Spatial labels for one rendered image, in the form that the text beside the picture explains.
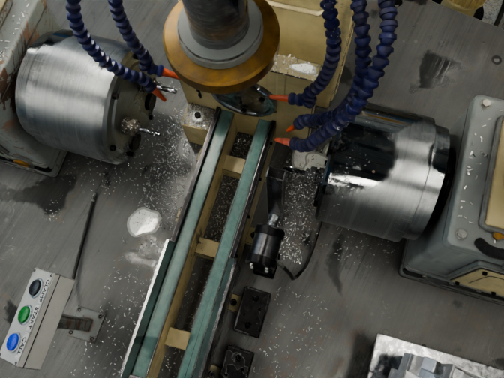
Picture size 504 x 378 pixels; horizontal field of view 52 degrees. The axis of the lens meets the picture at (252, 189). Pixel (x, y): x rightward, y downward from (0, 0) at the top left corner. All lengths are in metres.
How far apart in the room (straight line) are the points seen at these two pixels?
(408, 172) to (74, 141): 0.63
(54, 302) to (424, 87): 1.01
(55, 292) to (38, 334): 0.08
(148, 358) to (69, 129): 0.48
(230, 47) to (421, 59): 0.78
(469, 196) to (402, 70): 0.57
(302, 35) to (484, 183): 0.45
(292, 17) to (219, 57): 0.32
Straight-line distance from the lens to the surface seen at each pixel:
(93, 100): 1.02
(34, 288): 1.04
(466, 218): 0.94
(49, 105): 1.07
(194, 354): 1.11
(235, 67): 0.79
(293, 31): 1.10
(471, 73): 1.48
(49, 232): 1.36
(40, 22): 1.20
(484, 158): 0.98
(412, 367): 0.99
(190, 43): 0.79
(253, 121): 1.23
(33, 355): 1.04
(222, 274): 1.11
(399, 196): 0.94
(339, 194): 0.94
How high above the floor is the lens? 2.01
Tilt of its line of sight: 73 degrees down
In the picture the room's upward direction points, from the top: 8 degrees counter-clockwise
